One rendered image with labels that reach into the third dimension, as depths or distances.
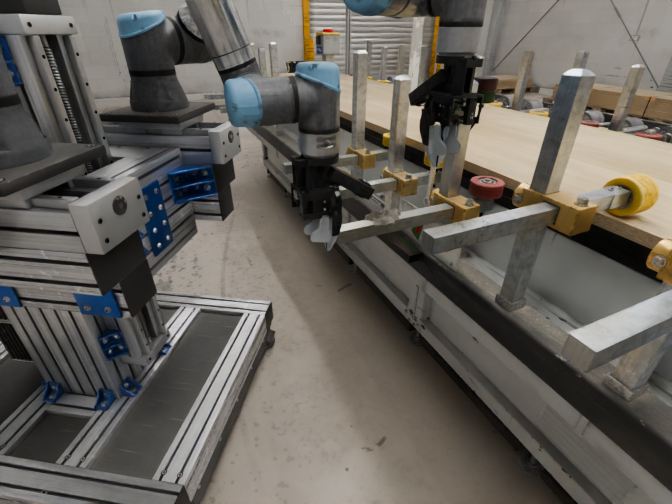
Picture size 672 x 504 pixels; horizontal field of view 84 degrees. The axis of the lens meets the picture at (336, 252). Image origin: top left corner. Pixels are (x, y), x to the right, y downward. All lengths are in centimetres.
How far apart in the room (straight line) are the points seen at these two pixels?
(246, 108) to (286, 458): 113
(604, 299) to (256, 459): 112
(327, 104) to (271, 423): 115
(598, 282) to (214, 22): 94
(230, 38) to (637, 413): 91
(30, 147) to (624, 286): 115
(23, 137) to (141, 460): 87
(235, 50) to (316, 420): 121
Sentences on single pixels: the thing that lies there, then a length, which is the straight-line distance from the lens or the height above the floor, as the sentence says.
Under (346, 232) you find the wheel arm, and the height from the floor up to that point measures 86.
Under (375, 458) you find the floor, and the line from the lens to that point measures 142.
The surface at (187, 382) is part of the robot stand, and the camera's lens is 141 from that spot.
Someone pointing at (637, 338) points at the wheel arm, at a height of 95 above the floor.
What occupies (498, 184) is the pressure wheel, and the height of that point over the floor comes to 91.
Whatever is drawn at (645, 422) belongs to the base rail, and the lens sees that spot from 80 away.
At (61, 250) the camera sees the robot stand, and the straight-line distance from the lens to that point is 78.
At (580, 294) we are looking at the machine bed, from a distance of 106.
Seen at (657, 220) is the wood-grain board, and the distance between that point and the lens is 98.
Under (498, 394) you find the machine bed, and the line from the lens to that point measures 146.
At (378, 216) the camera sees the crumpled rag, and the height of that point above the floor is 87.
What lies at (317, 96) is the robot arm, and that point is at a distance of 66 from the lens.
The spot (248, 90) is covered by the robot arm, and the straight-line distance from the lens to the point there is 64.
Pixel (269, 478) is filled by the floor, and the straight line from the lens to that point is 140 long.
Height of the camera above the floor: 123
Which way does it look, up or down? 31 degrees down
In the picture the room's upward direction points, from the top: straight up
